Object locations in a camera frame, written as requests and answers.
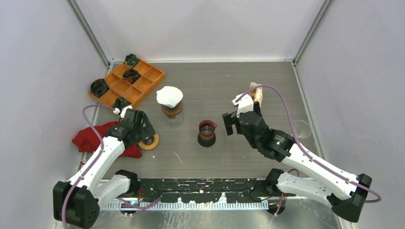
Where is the light wooden ring holder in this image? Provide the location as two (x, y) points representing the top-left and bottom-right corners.
(138, 133), (160, 150)

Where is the red and black carafe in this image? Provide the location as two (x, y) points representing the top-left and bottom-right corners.
(197, 120), (217, 147)

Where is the dark wooden dripper stand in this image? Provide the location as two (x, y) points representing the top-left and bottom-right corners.
(161, 101), (183, 119)

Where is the white paper coffee filter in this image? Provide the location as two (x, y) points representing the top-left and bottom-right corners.
(156, 86), (183, 108)

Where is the clear glass dripper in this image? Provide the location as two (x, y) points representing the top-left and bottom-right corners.
(291, 120), (312, 139)

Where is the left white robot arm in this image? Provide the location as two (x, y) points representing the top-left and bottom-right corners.
(53, 107), (156, 229)

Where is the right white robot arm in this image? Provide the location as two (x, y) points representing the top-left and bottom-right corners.
(222, 111), (372, 223)

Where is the small dark rolled cloth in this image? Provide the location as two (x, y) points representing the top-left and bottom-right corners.
(113, 97), (131, 110)

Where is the glass beaker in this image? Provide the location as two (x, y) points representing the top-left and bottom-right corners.
(166, 113), (184, 127)

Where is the black rolled cloth in tray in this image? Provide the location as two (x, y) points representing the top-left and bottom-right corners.
(122, 69), (141, 84)

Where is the red cloth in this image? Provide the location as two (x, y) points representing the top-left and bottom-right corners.
(72, 121), (142, 158)

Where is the dark patterned rolled cloth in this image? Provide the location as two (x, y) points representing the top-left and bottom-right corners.
(124, 53), (140, 68)

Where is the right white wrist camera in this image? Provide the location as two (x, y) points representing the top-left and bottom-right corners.
(231, 94), (254, 118)

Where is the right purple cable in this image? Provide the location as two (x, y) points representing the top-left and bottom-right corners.
(235, 84), (382, 219)

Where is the purple cable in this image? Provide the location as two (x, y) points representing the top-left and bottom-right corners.
(62, 104), (162, 229)
(235, 84), (382, 219)

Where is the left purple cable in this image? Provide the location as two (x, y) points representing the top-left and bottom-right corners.
(62, 104), (162, 229)

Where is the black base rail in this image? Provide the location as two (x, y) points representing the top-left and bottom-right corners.
(119, 178), (281, 204)

